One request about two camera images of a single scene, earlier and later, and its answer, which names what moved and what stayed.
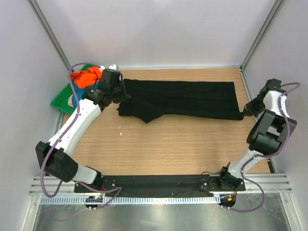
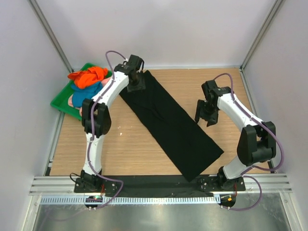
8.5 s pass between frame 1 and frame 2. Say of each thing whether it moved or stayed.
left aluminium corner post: stayed
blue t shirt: stayed
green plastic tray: stayed
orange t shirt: stayed
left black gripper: moved
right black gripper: moved
